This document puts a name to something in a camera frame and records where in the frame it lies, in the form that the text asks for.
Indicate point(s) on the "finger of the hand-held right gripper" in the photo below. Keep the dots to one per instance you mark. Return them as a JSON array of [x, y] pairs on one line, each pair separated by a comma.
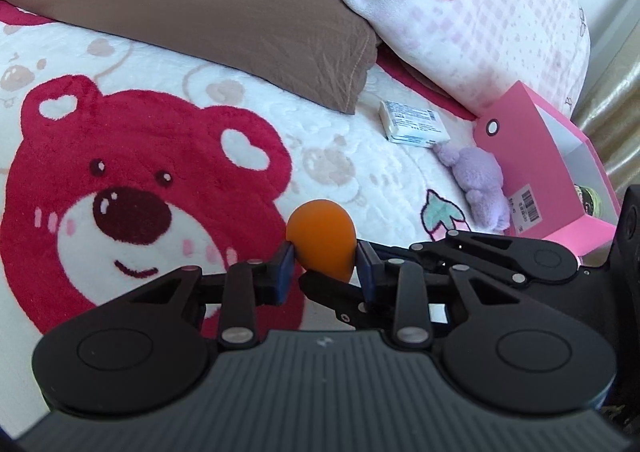
[[475, 249], [340, 304]]

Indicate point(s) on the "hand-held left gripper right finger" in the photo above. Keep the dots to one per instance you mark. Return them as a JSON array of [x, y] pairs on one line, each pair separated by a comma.
[[366, 274]]

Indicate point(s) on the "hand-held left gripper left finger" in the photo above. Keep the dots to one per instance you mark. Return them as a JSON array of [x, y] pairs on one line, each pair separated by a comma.
[[286, 274]]

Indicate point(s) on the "orange makeup sponge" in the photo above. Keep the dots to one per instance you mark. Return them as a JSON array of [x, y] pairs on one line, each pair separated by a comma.
[[320, 232]]

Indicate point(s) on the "green yarn ball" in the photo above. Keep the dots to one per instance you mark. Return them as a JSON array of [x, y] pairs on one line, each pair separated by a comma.
[[592, 199]]

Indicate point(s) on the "purple plush toy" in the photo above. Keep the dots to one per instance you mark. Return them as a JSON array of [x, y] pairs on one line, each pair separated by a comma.
[[480, 177]]

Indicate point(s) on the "pink cardboard box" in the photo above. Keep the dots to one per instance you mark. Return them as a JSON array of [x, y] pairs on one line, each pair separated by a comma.
[[520, 157]]

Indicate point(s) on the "white tissue pack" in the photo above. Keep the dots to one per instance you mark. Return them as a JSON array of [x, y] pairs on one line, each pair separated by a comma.
[[412, 125]]

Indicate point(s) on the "shiny beige curtain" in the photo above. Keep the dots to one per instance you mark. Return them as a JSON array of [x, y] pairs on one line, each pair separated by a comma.
[[615, 97]]

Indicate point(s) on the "pink checked pillow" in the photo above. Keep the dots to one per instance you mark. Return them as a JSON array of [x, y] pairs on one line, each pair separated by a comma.
[[475, 22]]

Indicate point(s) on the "bear printed blanket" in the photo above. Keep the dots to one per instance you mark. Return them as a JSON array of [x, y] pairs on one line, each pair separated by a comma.
[[165, 67]]

